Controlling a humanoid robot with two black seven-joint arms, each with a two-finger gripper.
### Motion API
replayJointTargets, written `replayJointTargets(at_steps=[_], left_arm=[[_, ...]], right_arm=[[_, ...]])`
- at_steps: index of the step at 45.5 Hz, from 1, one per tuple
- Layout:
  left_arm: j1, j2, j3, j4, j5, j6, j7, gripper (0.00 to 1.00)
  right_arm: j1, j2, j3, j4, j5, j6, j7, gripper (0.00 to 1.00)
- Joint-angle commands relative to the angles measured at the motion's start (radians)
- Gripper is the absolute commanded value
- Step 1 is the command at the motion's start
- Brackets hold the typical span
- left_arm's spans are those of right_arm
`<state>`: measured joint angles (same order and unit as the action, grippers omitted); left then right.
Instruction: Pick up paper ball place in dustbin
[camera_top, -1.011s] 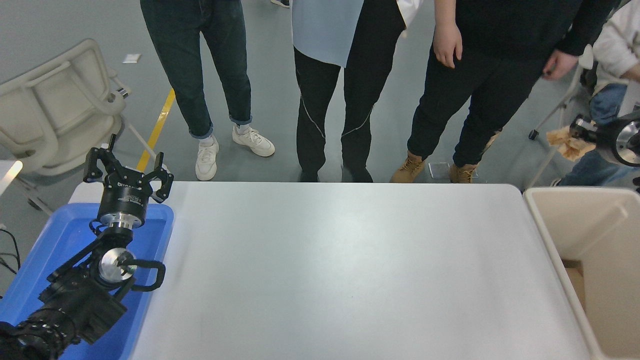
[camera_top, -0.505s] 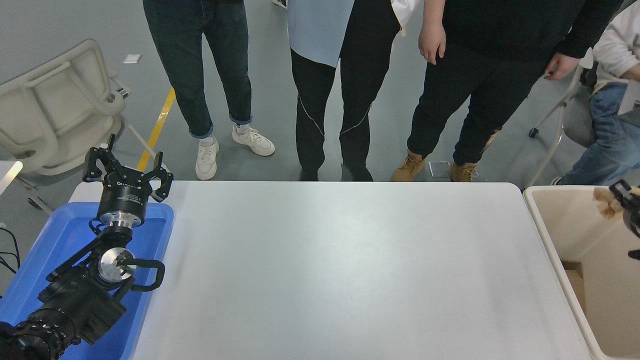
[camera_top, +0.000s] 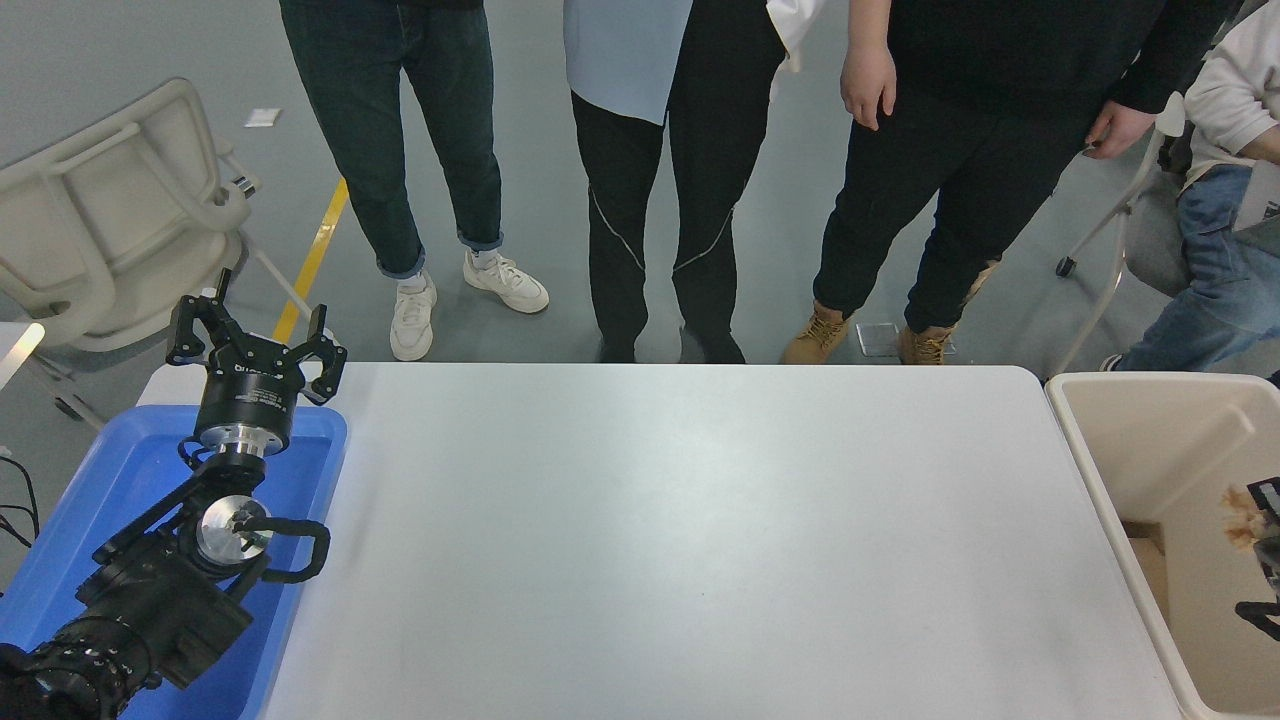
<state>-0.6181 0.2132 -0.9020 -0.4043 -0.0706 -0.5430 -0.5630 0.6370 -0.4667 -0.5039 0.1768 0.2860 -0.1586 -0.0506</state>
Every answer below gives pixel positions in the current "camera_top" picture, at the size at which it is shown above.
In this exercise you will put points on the person's right forearm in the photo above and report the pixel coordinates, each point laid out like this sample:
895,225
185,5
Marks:
870,22

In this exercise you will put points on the white plastic folding chair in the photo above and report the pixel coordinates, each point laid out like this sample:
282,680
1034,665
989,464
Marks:
120,210

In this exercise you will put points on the person's right hand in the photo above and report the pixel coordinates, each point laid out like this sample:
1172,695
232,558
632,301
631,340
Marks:
868,88

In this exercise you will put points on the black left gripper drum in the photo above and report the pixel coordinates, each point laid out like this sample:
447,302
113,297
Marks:
248,395

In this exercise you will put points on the tan paper ball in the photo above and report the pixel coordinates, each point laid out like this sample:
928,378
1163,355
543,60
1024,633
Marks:
1243,522

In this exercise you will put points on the person's left hand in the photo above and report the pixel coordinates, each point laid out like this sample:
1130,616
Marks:
1120,128

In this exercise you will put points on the person's forearm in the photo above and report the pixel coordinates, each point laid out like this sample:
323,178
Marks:
1265,145

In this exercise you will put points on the white paper scrap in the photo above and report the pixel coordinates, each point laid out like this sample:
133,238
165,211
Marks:
264,117

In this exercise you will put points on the brown cardboard piece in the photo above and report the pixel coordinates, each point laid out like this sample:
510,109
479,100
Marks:
1150,575

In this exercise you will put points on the blue plastic tray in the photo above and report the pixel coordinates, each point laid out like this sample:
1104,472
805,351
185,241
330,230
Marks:
130,470

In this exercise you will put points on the person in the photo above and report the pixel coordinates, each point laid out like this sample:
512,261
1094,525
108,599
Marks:
700,180
410,120
960,170
1220,270

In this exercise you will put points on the white side table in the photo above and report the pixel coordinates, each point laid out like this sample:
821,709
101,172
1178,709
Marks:
18,345

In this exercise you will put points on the large pale bin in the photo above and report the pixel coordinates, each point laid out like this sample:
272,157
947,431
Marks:
1180,440

